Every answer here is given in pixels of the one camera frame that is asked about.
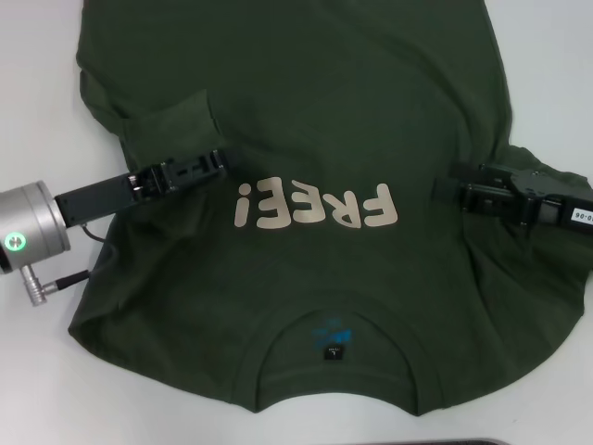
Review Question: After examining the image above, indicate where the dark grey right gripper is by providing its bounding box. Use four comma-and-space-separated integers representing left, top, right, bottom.
432, 160, 593, 234

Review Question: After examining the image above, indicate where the black cable with silver plug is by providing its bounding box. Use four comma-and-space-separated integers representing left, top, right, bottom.
18, 221, 106, 308

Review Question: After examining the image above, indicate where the dark green FREE t-shirt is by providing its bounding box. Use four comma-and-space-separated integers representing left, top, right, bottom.
64, 0, 593, 421

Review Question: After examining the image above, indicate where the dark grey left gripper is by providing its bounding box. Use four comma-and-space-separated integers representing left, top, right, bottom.
52, 146, 245, 229

